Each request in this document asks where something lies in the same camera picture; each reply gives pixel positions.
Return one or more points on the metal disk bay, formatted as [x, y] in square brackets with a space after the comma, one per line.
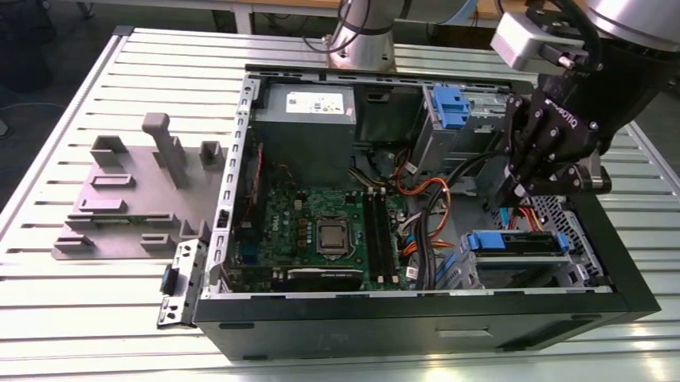
[517, 261]

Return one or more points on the blue drive latch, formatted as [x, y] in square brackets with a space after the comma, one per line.
[449, 99]

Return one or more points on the silver CPU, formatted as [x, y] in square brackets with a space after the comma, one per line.
[333, 235]

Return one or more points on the small dark latch knob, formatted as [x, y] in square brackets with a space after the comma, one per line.
[170, 280]

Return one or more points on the black PC case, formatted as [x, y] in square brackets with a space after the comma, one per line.
[372, 330]

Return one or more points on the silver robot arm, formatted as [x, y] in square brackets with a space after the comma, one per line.
[367, 51]

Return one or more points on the metal drive cage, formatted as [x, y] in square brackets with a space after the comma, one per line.
[457, 139]

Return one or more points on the grey parts rack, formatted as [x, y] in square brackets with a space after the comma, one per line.
[133, 199]

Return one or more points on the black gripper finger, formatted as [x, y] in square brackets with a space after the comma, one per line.
[523, 143]
[558, 181]

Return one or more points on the grey metal hinged bracket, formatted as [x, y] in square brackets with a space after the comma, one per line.
[186, 278]

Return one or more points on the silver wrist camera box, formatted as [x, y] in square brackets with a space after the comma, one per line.
[523, 44]

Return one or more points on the green RAM stick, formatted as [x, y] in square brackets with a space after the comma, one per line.
[114, 219]

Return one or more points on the black graphics card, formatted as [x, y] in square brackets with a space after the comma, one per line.
[324, 278]

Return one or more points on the grey power supply unit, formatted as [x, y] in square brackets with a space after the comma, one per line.
[302, 151]

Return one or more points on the CPU socket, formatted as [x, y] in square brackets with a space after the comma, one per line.
[334, 253]

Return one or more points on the green motherboard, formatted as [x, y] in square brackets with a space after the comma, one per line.
[286, 207]

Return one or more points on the black RAM slot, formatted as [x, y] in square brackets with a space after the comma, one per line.
[372, 238]
[392, 238]
[379, 238]
[385, 238]

